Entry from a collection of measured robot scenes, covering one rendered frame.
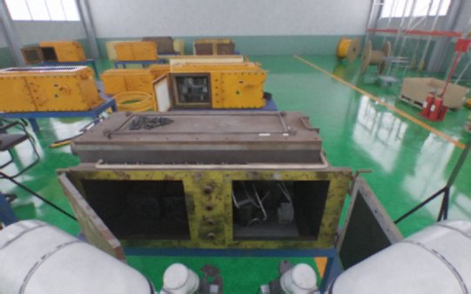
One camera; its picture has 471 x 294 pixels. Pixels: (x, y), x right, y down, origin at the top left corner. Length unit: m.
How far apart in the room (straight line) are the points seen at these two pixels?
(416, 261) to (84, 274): 0.49
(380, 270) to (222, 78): 3.52
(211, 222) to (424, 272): 1.11
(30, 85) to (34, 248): 4.51
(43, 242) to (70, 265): 0.08
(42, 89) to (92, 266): 4.43
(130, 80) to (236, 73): 4.47
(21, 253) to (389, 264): 0.57
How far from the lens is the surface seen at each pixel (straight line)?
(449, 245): 0.52
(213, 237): 1.50
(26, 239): 0.54
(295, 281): 0.98
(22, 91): 5.04
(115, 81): 7.79
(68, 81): 4.53
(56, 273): 0.46
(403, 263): 0.46
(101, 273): 0.45
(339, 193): 1.38
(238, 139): 1.20
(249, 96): 3.84
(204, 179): 1.23
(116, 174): 1.36
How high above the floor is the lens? 1.89
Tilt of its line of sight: 28 degrees down
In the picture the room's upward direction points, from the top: 1 degrees counter-clockwise
